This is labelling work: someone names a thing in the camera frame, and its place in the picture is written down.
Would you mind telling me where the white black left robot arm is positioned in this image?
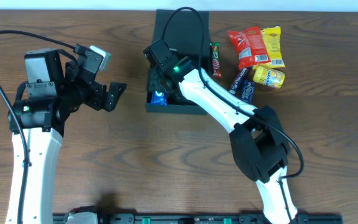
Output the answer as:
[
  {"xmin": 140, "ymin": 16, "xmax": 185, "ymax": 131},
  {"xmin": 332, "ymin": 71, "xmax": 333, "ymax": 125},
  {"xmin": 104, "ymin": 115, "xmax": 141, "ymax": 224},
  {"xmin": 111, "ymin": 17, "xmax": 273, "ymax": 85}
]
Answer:
[{"xmin": 6, "ymin": 45, "xmax": 126, "ymax": 223}]

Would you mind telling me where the black box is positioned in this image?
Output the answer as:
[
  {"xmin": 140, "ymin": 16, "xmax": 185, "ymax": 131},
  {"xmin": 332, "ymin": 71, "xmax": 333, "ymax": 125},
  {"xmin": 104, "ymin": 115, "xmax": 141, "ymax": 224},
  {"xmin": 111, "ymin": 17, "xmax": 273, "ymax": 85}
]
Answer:
[{"xmin": 145, "ymin": 9, "xmax": 211, "ymax": 115}]

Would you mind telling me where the yellow Mentos gum bottle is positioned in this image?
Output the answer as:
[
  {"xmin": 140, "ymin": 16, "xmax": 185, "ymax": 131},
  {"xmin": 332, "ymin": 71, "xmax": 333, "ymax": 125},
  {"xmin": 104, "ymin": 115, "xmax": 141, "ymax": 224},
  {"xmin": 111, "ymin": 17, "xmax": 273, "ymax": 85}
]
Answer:
[{"xmin": 252, "ymin": 66, "xmax": 285, "ymax": 89}]

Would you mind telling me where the blue Eclipse mint pack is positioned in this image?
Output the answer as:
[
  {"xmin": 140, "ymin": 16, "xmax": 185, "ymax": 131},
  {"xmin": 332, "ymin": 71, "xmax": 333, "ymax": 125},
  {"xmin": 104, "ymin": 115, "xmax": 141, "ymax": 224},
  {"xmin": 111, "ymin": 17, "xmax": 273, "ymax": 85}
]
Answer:
[{"xmin": 241, "ymin": 80, "xmax": 255, "ymax": 105}]

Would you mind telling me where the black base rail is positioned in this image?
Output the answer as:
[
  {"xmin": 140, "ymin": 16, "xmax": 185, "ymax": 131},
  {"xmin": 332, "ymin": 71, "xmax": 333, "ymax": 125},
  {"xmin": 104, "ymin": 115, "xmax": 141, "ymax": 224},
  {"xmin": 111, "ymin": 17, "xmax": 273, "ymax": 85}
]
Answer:
[{"xmin": 53, "ymin": 212, "xmax": 344, "ymax": 224}]

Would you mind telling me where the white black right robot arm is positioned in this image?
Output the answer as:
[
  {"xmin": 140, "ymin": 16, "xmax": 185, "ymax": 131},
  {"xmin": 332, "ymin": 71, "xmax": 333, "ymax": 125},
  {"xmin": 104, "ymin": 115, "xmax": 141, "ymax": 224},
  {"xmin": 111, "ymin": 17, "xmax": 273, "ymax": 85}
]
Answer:
[{"xmin": 146, "ymin": 54, "xmax": 298, "ymax": 223}]

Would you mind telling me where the yellow snack bag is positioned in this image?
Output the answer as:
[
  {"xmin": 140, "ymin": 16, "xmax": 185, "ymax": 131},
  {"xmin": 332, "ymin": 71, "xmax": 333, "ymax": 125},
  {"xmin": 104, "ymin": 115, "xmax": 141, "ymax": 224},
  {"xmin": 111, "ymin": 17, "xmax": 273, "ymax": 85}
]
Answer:
[{"xmin": 259, "ymin": 26, "xmax": 285, "ymax": 68}]

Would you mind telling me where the KitKat chocolate bar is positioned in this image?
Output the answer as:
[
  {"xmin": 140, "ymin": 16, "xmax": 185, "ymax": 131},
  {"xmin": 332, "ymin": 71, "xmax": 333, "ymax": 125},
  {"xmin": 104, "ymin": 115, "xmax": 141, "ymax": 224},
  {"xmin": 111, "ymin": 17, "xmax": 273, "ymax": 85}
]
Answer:
[{"xmin": 210, "ymin": 42, "xmax": 223, "ymax": 78}]

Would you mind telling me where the purple Dairy Milk bar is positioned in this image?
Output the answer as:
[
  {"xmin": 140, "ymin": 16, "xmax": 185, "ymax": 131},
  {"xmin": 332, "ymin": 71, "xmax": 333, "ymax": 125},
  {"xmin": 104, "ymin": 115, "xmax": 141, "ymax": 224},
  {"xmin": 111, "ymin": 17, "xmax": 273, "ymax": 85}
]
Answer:
[{"xmin": 228, "ymin": 67, "xmax": 252, "ymax": 95}]

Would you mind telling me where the red snack bag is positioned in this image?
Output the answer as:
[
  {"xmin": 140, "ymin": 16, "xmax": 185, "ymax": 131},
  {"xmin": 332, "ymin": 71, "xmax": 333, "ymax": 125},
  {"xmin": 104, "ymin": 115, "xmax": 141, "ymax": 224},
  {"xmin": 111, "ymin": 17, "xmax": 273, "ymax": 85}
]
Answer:
[{"xmin": 227, "ymin": 26, "xmax": 271, "ymax": 68}]

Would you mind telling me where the blue Oreo cookie pack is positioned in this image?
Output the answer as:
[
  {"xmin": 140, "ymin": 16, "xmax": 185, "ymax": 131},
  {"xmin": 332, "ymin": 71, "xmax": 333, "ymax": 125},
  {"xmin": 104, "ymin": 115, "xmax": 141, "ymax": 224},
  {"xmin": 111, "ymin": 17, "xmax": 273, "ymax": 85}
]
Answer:
[{"xmin": 150, "ymin": 91, "xmax": 168, "ymax": 106}]

